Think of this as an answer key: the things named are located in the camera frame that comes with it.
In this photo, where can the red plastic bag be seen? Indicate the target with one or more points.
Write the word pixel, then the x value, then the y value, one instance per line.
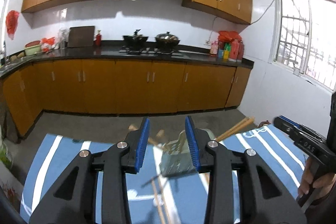
pixel 47 44

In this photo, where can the dark cutting board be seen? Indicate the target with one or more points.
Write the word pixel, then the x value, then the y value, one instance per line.
pixel 81 37

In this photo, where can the window with grille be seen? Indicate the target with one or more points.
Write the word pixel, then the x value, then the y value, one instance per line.
pixel 305 40

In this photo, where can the green basin red lid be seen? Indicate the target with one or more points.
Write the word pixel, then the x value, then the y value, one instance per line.
pixel 33 48

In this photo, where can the brown lower kitchen cabinets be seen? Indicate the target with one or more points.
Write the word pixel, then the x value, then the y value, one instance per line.
pixel 119 87

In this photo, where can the blue striped tablecloth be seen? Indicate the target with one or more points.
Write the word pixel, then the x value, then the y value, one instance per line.
pixel 186 196

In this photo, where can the person right hand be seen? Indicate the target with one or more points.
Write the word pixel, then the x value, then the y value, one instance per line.
pixel 324 183

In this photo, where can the red bottles and bags group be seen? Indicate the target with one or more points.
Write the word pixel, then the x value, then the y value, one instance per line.
pixel 228 47

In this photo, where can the black wok with lid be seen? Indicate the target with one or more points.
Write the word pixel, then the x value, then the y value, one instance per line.
pixel 166 41

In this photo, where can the red wall decoration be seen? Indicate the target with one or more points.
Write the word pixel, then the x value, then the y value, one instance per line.
pixel 12 23

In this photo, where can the green perforated utensil holder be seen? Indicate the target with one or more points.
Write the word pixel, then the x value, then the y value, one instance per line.
pixel 176 158

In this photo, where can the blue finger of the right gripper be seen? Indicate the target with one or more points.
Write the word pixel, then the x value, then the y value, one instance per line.
pixel 288 126

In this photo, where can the left gripper black left finger tip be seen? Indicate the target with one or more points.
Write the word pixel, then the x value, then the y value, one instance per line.
pixel 134 148

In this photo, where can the black wok left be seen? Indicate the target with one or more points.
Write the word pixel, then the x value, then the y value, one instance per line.
pixel 135 41

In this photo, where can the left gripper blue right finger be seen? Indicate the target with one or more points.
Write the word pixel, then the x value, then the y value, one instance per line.
pixel 205 153

